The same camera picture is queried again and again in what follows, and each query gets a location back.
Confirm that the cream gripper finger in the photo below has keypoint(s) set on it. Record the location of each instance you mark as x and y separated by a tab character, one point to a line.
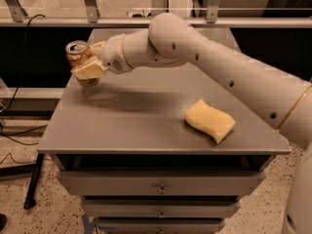
92	68
96	48

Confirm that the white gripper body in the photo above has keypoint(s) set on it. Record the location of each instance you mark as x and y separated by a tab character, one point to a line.
112	55

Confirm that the orange soda can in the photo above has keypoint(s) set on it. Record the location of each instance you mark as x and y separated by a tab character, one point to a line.
77	52

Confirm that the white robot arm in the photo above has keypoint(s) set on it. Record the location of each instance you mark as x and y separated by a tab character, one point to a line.
169	41

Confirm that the yellow wavy sponge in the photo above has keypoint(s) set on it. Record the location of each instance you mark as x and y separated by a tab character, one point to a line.
209	120

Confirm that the grey drawer cabinet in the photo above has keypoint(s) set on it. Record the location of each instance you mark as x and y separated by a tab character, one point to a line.
135	122

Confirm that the top grey drawer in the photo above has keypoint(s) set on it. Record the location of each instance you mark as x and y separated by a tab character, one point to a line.
161	183

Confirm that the grey drawer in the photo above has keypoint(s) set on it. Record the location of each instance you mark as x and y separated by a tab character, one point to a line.
163	207
160	226
161	183

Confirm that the middle grey drawer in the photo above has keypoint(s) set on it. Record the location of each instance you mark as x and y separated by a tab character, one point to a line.
163	207

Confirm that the black stand leg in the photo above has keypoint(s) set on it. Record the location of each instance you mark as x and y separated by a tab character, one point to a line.
29	199

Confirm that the bottom grey drawer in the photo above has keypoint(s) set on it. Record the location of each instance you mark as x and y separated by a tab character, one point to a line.
160	226

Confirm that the metal window rail frame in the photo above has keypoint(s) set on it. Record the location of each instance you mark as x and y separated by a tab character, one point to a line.
132	13

